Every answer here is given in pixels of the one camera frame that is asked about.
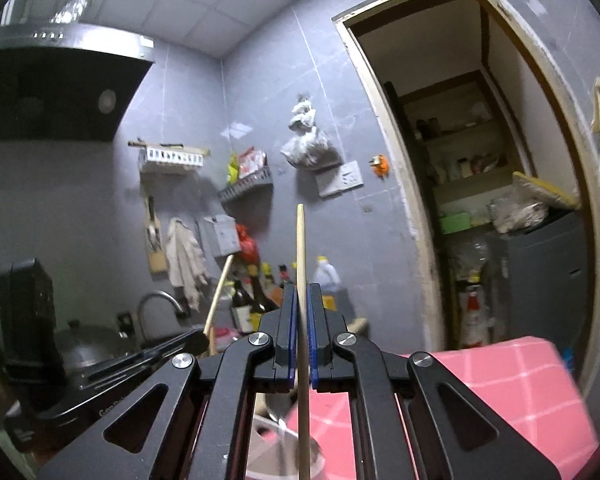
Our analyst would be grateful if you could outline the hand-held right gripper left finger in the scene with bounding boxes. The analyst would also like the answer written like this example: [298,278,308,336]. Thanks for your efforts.
[37,282,301,480]

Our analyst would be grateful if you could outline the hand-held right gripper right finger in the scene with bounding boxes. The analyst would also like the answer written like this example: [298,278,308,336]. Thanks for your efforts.
[307,282,563,480]

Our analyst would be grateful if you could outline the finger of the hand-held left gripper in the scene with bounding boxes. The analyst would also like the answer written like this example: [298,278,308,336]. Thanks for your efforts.
[86,329,209,382]

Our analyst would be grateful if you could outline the wooden chopstick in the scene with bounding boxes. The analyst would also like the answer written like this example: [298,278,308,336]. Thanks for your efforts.
[296,204,312,480]

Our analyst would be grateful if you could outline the wooden handle utensil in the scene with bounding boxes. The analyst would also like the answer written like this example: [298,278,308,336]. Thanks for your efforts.
[201,254,233,358]

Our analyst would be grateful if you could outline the yellow label sauce bottle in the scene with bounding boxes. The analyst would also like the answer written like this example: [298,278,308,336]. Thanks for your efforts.
[250,262,281,333]

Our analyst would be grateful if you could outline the steel faucet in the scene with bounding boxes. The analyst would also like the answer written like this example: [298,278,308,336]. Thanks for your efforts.
[137,290,186,346]

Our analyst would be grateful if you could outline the dark pump bottle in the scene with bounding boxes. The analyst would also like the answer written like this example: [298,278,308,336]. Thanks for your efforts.
[230,280,255,335]

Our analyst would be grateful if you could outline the yellow cap oil jug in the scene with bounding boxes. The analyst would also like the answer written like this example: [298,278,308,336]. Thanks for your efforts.
[312,256,342,311]

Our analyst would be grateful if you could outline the white hanging towel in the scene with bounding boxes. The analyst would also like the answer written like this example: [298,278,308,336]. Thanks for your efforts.
[165,217,211,311]

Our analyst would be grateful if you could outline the red plastic bag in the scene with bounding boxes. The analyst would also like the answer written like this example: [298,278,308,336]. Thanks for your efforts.
[236,224,259,266]

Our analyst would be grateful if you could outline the red label plastic bottle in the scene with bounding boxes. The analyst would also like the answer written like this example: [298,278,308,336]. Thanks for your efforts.
[459,282,488,348]

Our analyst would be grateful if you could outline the pink checked tablecloth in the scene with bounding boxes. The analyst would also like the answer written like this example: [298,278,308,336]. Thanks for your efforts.
[280,336,598,480]

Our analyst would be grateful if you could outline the clear plastic bag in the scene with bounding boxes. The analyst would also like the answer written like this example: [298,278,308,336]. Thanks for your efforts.
[445,237,501,286]

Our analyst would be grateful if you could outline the red white snack packet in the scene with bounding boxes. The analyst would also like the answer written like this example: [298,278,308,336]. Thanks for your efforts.
[237,146,269,179]

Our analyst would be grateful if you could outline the green box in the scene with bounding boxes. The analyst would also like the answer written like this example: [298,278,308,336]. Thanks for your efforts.
[439,212,473,235]

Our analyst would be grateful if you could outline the hanging plastic bag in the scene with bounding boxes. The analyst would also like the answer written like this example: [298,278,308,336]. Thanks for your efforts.
[280,94,342,170]

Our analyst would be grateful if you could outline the wooden rod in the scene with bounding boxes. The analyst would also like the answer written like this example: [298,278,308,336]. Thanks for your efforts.
[127,139,212,155]

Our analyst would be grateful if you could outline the black range hood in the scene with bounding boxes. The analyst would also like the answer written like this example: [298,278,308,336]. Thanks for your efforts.
[0,24,156,145]

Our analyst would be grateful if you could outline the dark grey cabinet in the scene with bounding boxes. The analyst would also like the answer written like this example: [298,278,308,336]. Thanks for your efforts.
[495,210,600,356]

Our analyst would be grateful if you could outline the crumpled plastic bags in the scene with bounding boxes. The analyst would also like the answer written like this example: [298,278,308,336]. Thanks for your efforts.
[489,195,551,235]

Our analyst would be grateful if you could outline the wooden shelf unit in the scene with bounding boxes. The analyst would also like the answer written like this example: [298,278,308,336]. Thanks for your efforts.
[385,70,536,241]

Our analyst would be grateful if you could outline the yellowish sack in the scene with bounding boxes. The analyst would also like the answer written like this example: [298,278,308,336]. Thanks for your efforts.
[511,171,581,211]

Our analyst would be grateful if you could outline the grey wall box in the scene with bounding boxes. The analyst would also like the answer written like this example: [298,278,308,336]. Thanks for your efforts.
[202,214,242,258]

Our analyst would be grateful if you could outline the grey wall shelf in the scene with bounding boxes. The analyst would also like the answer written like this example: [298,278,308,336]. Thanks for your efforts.
[217,165,274,205]

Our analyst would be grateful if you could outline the white wall socket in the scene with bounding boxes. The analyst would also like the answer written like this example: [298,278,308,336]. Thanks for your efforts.
[316,161,365,198]

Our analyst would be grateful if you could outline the white wall basket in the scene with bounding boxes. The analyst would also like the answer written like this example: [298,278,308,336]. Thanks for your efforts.
[139,146,204,173]

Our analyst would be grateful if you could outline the wooden door frame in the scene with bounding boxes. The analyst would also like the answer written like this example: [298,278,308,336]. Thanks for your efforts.
[332,0,600,401]

